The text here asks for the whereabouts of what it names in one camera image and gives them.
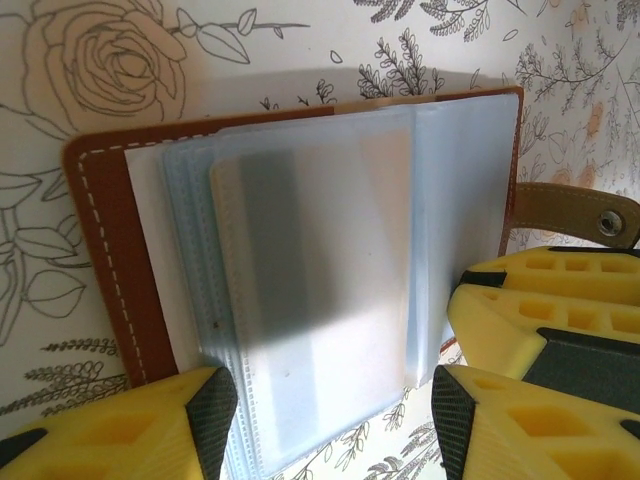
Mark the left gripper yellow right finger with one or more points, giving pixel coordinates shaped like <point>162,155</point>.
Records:
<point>540,440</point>

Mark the silver grey card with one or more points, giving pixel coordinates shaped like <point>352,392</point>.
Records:
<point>310,250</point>

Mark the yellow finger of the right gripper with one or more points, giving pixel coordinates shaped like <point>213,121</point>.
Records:
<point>550,270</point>
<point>490,325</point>

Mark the brown leather card holder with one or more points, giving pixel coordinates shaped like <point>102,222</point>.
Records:
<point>100,200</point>

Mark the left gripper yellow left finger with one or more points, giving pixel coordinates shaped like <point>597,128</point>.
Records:
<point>100,435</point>

